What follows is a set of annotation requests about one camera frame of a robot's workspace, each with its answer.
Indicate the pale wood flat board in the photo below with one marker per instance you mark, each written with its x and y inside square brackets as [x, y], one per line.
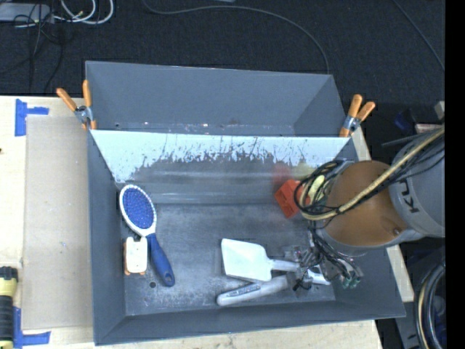
[54, 213]

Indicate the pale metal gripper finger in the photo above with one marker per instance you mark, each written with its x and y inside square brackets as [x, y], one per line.
[296, 252]
[299, 275]

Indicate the orange-red block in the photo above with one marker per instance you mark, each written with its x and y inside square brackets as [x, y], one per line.
[287, 198]

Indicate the white flat spatula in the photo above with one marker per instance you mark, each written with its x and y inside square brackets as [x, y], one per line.
[245, 260]

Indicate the white and orange small box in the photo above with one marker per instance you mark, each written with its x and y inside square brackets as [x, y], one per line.
[136, 254]

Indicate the blue and white hairbrush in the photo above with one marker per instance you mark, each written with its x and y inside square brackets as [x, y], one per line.
[140, 209]

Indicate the black cylinder on white bracket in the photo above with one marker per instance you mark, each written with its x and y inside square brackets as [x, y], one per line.
[319, 278]

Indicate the grey metal bin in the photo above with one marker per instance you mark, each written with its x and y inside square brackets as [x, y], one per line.
[203, 100]

